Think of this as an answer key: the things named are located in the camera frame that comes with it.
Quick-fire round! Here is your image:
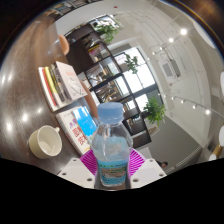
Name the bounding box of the clear blue-capped water bottle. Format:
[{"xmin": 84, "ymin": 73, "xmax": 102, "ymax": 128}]
[{"xmin": 90, "ymin": 101, "xmax": 134, "ymax": 191}]

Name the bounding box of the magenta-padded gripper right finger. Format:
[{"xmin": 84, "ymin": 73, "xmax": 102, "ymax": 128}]
[{"xmin": 127, "ymin": 148, "xmax": 167, "ymax": 189}]

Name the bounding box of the dark cube shelf unit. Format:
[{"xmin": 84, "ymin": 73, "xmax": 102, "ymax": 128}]
[{"xmin": 64, "ymin": 20, "xmax": 153, "ymax": 150}]

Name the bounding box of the red-spined book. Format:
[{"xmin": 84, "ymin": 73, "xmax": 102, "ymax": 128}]
[{"xmin": 38, "ymin": 67, "xmax": 57, "ymax": 111}]

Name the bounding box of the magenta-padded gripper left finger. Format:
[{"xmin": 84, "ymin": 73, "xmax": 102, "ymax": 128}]
[{"xmin": 57, "ymin": 148, "xmax": 100, "ymax": 190}]

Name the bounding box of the ceiling air conditioner unit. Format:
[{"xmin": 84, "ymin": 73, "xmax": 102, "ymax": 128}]
[{"xmin": 159, "ymin": 58, "xmax": 183, "ymax": 80}]

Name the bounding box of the group of orange chairs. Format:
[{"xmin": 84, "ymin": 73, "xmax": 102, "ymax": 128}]
[{"xmin": 58, "ymin": 34, "xmax": 100, "ymax": 118}]

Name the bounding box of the bushy potted plant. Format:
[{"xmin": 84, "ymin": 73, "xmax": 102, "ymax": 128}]
[{"xmin": 94, "ymin": 22, "xmax": 120, "ymax": 45}]

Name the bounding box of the yellow-spined book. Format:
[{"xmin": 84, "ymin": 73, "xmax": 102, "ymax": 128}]
[{"xmin": 43, "ymin": 65, "xmax": 62, "ymax": 108}]

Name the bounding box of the small potted plant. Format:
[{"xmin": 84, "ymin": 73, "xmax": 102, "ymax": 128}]
[{"xmin": 124, "ymin": 53, "xmax": 141, "ymax": 75}]

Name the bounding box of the tall wall bookcase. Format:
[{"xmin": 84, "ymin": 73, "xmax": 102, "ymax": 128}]
[{"xmin": 44, "ymin": 0, "xmax": 89, "ymax": 16}]

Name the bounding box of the framed wall picture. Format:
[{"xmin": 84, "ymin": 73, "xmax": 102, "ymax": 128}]
[{"xmin": 147, "ymin": 124, "xmax": 161, "ymax": 137}]

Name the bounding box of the dark-spined book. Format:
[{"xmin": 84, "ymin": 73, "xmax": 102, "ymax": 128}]
[{"xmin": 49, "ymin": 63, "xmax": 68, "ymax": 105}]

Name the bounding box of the large potted plant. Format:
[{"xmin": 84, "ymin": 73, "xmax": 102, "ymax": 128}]
[{"xmin": 143, "ymin": 96, "xmax": 167, "ymax": 127}]

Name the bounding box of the person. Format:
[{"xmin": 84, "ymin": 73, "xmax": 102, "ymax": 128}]
[{"xmin": 156, "ymin": 160, "xmax": 169, "ymax": 169}]

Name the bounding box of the blue and white cover book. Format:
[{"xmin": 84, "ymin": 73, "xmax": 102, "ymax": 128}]
[{"xmin": 54, "ymin": 105, "xmax": 100, "ymax": 157}]

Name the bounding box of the cream ceramic cup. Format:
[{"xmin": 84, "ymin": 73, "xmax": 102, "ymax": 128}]
[{"xmin": 27, "ymin": 125, "xmax": 63, "ymax": 160}]

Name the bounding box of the white-cover book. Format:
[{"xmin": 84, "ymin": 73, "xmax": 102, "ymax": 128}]
[{"xmin": 54, "ymin": 60, "xmax": 89, "ymax": 101}]

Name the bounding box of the group of ceiling spotlights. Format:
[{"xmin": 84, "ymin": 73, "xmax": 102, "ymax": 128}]
[{"xmin": 151, "ymin": 27, "xmax": 213, "ymax": 116}]

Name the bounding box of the white wall radiator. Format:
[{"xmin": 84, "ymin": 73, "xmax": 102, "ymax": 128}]
[{"xmin": 164, "ymin": 145, "xmax": 203, "ymax": 175}]

